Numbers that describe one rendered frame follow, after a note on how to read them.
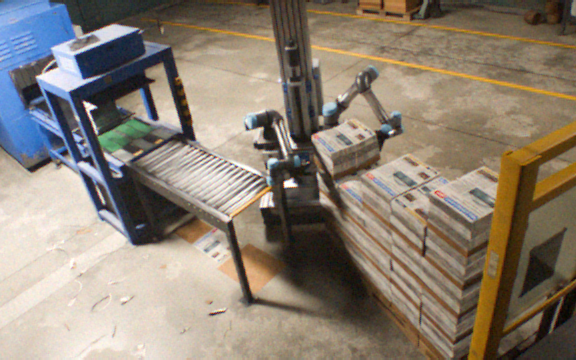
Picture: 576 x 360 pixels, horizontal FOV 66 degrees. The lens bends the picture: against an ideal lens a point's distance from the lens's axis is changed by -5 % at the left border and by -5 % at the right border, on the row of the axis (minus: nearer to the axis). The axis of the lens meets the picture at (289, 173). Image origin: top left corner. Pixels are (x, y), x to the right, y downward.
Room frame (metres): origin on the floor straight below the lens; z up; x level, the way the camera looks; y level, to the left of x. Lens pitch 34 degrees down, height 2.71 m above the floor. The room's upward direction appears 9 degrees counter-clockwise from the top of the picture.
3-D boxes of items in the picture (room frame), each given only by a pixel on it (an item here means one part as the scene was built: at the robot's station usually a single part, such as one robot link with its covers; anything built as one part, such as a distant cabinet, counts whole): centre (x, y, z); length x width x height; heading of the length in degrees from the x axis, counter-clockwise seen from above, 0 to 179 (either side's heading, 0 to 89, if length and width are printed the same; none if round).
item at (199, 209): (2.89, 0.89, 0.74); 1.34 x 0.05 x 0.12; 42
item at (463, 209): (1.69, -0.87, 0.65); 0.39 x 0.30 x 1.29; 113
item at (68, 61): (3.81, 1.38, 1.65); 0.60 x 0.45 x 0.20; 132
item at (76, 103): (3.30, 1.51, 0.77); 0.09 x 0.09 x 1.55; 42
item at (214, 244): (3.09, 0.72, 0.00); 0.37 x 0.28 x 0.01; 42
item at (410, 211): (1.96, -0.76, 0.95); 0.38 x 0.29 x 0.23; 111
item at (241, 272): (2.42, 0.45, 0.34); 0.06 x 0.06 x 0.68; 42
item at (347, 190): (2.36, -0.59, 0.42); 1.17 x 0.39 x 0.83; 23
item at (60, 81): (3.81, 1.38, 1.50); 0.94 x 0.68 x 0.10; 132
